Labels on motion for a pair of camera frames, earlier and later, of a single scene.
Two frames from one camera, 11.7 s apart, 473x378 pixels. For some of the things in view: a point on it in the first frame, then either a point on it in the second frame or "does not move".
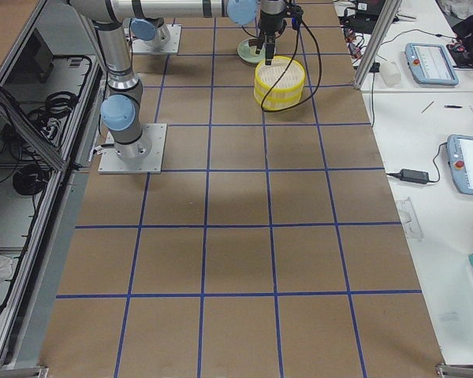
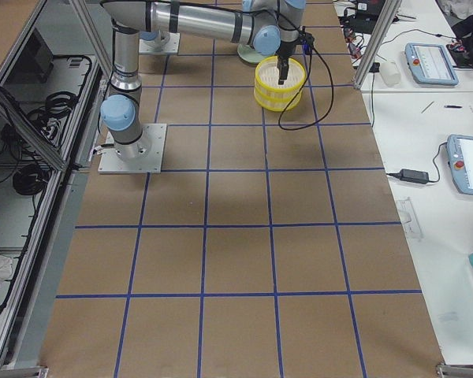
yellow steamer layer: x=277 y=99 does not move
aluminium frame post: x=391 y=9 does not move
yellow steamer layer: x=292 y=77 does not move
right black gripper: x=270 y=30 → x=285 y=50
